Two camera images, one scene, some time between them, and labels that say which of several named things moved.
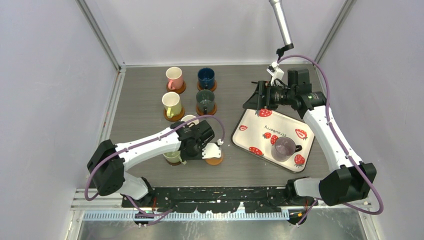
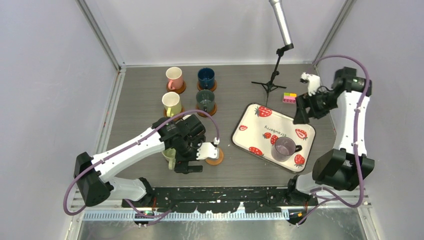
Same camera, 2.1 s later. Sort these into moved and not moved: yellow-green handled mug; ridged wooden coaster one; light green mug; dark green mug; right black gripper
Moved: light green mug; right black gripper
Not moved: dark green mug; yellow-green handled mug; ridged wooden coaster one
